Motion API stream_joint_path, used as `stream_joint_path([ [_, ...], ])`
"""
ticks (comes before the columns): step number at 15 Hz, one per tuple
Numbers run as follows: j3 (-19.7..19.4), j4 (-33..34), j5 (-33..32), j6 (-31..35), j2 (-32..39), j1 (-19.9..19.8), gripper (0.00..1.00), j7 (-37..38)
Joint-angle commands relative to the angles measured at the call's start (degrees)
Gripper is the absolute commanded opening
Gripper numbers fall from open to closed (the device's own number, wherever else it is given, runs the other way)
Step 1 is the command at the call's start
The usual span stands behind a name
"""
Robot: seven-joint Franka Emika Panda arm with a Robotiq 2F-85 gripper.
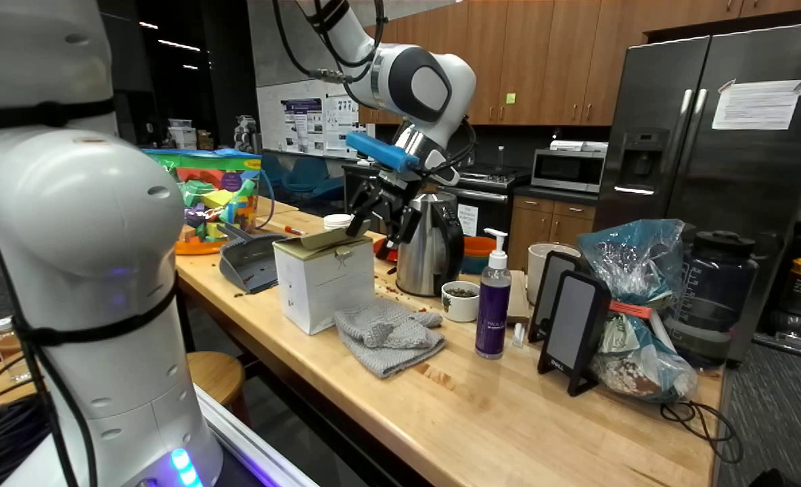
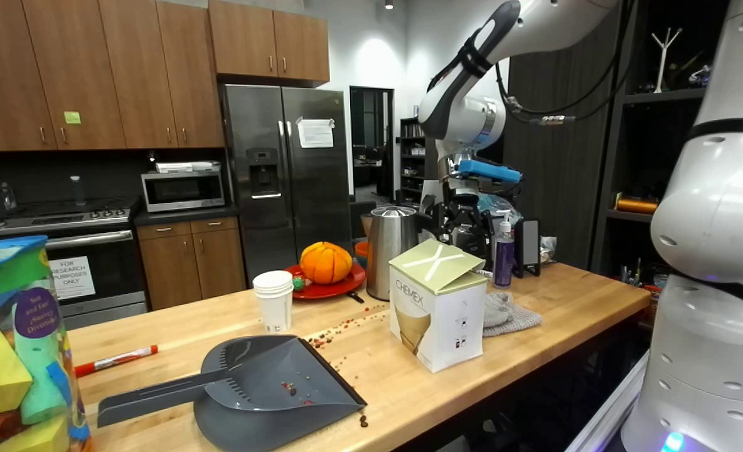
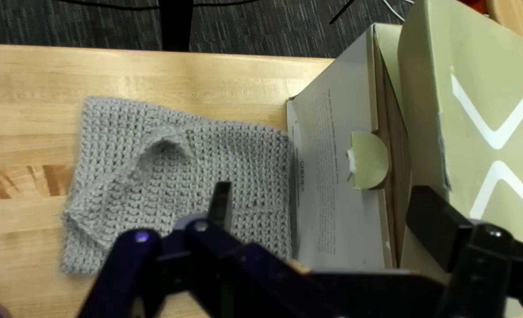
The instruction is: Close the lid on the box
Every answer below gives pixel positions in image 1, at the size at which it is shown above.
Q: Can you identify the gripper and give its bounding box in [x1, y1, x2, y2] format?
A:
[345, 168, 436, 246]

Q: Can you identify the olive box lid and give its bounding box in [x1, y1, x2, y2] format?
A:
[291, 226, 374, 255]

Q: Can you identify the white cardboard box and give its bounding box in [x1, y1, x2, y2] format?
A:
[273, 226, 375, 336]

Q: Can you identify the flat white box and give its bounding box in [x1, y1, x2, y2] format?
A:
[549, 139, 609, 154]

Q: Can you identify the steel electric kettle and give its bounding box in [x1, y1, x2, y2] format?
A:
[394, 191, 466, 298]

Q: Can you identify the row of blue chairs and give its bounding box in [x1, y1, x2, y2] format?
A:
[262, 154, 347, 205]

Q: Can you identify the orange bowl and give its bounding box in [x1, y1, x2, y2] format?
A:
[462, 235, 498, 275]

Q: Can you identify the black stove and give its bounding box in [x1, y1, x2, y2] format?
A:
[441, 162, 532, 239]

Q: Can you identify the small white bowl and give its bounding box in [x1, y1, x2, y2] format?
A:
[440, 280, 481, 323]

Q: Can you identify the grey knitted cloth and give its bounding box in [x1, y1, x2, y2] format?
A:
[334, 298, 447, 379]

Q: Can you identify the grey dustpan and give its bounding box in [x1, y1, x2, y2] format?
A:
[219, 223, 287, 294]

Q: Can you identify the purple pump bottle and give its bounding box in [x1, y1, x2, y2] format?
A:
[474, 228, 513, 361]

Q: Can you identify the white mug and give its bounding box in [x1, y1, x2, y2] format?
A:
[526, 242, 581, 306]

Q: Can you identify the wooden base cabinet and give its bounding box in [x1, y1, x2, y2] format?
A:
[508, 195, 598, 273]

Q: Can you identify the bag of colourful foam blocks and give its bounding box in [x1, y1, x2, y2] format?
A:
[142, 147, 264, 246]

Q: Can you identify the black desktop speaker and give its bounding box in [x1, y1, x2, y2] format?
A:
[528, 250, 585, 344]
[536, 270, 613, 398]

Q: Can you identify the orange plate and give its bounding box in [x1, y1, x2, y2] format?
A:
[174, 238, 231, 257]

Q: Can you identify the silver microwave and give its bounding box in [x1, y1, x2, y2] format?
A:
[530, 148, 607, 194]

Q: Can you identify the stack of boxes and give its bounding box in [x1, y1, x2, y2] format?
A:
[166, 118, 200, 150]

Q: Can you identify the clear plastic bag of goods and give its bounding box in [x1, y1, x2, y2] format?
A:
[578, 218, 700, 405]

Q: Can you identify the dark large water jug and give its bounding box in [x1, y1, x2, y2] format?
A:
[663, 230, 759, 370]

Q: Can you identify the stainless steel refrigerator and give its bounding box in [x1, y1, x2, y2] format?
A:
[593, 20, 801, 369]

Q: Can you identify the white paper notice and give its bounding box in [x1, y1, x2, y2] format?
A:
[711, 77, 801, 131]

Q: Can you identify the clear plastic bottle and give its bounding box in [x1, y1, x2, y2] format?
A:
[0, 316, 29, 384]

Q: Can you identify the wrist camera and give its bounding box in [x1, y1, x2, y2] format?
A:
[345, 131, 420, 172]

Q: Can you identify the row of wall posters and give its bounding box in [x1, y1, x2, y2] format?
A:
[279, 93, 369, 158]

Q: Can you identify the row of wooden wall cabinets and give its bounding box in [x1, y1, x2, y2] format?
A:
[359, 0, 801, 127]

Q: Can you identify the coil of black cable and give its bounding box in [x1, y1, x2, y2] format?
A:
[0, 396, 60, 487]

